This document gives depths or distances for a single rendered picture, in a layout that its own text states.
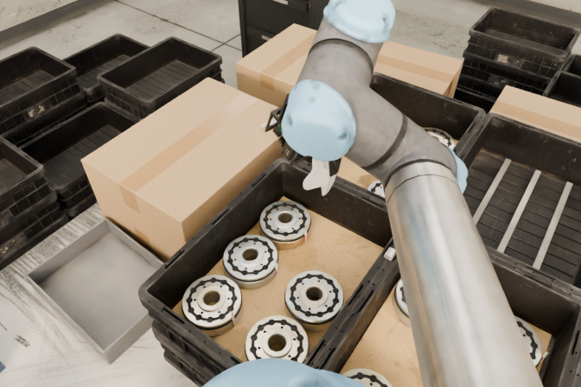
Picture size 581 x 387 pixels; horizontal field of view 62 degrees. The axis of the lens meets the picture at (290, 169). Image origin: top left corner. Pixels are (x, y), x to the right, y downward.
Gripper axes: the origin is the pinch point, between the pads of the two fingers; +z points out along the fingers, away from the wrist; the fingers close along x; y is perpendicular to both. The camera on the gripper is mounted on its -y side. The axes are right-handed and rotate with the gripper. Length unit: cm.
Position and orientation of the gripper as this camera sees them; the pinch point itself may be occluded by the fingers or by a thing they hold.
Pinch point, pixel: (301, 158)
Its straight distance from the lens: 82.1
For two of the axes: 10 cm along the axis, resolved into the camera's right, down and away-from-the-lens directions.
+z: -2.3, 4.8, 8.5
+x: 5.6, 7.8, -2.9
